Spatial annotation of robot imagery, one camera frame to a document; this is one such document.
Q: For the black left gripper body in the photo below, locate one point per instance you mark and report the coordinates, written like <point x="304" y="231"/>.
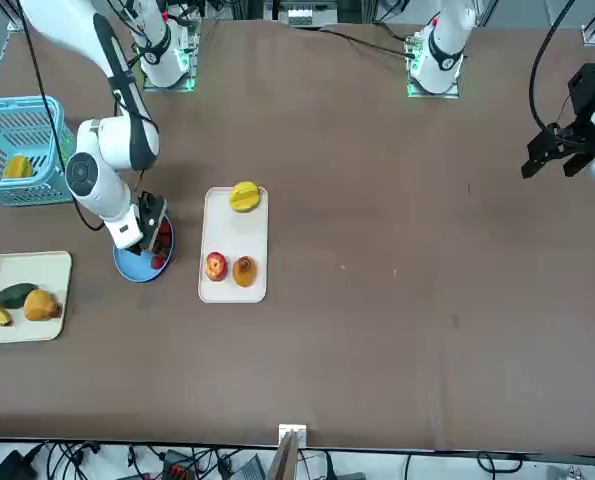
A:
<point x="587" y="90"/>

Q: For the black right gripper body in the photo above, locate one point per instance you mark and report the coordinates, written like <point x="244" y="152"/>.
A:
<point x="152" y="215"/>

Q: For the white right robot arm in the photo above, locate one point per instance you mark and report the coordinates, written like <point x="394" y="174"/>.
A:
<point x="112" y="145"/>

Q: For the red strawberry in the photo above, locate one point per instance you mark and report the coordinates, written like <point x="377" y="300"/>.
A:
<point x="166" y="235"/>
<point x="158" y="261"/>

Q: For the blue round plate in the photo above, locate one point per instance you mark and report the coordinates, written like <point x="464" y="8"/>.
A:
<point x="132" y="267"/>

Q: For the red apple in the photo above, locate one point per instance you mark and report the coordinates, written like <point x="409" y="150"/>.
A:
<point x="216" y="267"/>

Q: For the white rectangular tray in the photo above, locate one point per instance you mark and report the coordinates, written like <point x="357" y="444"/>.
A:
<point x="37" y="270"/>
<point x="237" y="235"/>

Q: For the yellow starfruit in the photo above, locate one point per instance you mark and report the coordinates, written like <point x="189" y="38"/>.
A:
<point x="246" y="197"/>
<point x="18" y="168"/>

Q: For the yellow-brown pear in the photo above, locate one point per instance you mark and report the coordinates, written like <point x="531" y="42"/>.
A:
<point x="41" y="306"/>
<point x="245" y="272"/>

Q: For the dark green avocado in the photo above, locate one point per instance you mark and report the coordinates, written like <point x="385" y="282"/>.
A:
<point x="16" y="295"/>

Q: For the light blue plastic basket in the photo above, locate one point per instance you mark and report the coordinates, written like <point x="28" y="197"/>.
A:
<point x="7" y="125"/>

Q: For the white power strip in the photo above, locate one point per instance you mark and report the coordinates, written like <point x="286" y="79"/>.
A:
<point x="299" y="17"/>

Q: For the red black power strip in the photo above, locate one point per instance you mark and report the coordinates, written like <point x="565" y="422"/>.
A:
<point x="177" y="465"/>

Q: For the white table edge bracket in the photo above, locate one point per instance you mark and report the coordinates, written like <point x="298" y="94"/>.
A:
<point x="293" y="431"/>

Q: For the grey metal post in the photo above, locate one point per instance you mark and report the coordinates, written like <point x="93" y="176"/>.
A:
<point x="284" y="460"/>

